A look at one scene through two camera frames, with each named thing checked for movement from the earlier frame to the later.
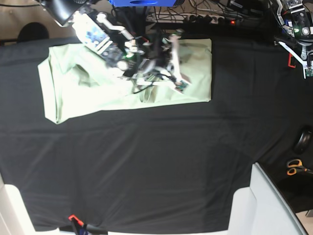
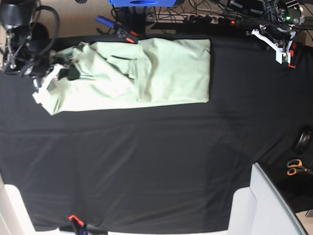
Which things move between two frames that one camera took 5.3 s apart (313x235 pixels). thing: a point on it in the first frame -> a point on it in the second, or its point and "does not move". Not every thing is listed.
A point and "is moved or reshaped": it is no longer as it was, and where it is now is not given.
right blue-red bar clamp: x=289 y=63 does not move
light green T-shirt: x=75 y=82 is moved or reshaped
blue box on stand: x=142 y=3 does not move
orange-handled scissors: x=295 y=164 does not move
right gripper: x=304 y=45 -> x=280 y=36
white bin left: x=15 y=219 does not move
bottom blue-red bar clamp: x=82 y=228 does not move
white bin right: x=259 y=209 does not move
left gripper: x=146 y=55 -> x=39 y=65
